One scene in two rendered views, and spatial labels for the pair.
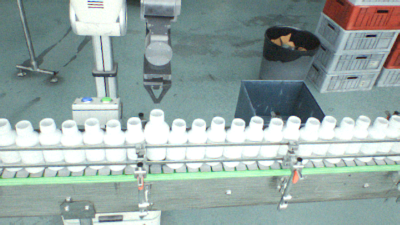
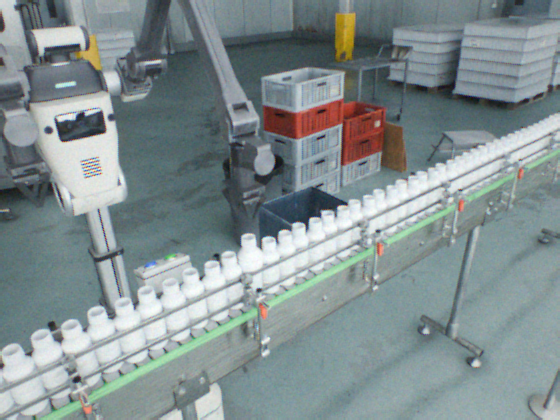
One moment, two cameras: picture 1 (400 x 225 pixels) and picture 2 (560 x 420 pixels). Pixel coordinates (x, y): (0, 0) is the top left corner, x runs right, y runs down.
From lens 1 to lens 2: 0.52 m
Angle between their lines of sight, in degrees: 23
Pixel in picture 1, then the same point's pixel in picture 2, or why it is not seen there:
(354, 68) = (317, 175)
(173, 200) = (280, 330)
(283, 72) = not seen: hidden behind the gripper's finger
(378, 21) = (321, 121)
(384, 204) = (414, 285)
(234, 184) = (328, 286)
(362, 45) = (317, 150)
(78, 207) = (193, 384)
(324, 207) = (367, 313)
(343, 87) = not seen: hidden behind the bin
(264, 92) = (281, 210)
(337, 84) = not seen: hidden behind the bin
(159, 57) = (265, 166)
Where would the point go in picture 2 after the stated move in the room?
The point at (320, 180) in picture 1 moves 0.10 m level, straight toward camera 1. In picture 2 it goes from (390, 252) to (395, 269)
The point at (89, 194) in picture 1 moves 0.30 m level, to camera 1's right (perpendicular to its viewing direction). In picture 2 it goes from (202, 361) to (302, 324)
